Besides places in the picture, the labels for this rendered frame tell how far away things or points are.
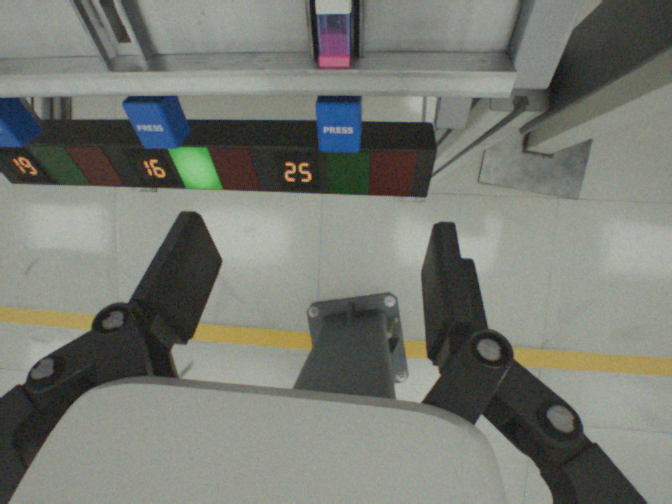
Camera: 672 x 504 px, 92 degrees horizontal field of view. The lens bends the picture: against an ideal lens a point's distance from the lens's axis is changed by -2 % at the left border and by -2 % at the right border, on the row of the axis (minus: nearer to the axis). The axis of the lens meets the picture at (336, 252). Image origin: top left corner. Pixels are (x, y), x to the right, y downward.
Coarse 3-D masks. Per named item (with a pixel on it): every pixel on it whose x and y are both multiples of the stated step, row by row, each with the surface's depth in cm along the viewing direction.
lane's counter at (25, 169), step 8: (0, 152) 24; (8, 152) 24; (16, 152) 24; (24, 152) 24; (8, 160) 25; (16, 160) 25; (24, 160) 25; (32, 160) 25; (16, 168) 26; (24, 168) 25; (32, 168) 25; (40, 168) 25; (16, 176) 26; (24, 176) 26; (32, 176) 26; (40, 176) 26
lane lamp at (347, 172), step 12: (336, 156) 22; (348, 156) 22; (360, 156) 22; (336, 168) 23; (348, 168) 23; (360, 168) 22; (336, 180) 23; (348, 180) 23; (360, 180) 23; (336, 192) 24; (348, 192) 24; (360, 192) 24
